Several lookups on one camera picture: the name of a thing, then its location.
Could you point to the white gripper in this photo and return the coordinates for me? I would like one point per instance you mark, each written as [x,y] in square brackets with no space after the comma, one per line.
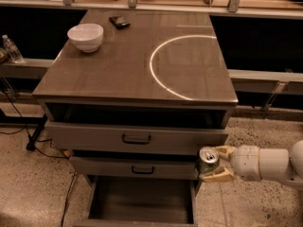
[245,163]

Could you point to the green soda can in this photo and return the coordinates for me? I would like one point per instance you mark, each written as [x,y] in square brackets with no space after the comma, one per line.
[208,160]

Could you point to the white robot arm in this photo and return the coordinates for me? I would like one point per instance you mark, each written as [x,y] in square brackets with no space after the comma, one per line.
[278,165]

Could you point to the grey drawer cabinet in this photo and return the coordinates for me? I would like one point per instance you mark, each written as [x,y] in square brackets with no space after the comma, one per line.
[165,70]

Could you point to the bottom grey drawer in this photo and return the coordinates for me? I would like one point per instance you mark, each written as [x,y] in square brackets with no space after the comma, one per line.
[140,202]

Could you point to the grey drawer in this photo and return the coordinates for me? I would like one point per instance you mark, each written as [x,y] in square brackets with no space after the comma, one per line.
[140,202]
[135,168]
[153,140]

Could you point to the middle grey drawer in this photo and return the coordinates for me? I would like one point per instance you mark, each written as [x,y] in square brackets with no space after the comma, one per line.
[135,168]

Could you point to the top grey drawer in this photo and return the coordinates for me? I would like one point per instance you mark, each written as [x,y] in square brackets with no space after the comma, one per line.
[153,140]

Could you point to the black snack packet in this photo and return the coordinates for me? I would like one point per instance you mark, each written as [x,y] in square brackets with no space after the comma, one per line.
[119,22]

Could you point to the white bowl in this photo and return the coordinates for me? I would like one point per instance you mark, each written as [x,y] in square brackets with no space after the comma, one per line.
[86,37]

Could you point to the black table leg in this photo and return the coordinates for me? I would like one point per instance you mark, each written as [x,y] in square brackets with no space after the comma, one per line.
[33,138]

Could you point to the metal railing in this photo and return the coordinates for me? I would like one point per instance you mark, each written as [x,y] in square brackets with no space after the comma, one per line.
[260,8]

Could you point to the clear water bottle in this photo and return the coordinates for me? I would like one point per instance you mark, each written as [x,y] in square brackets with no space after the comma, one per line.
[12,49]

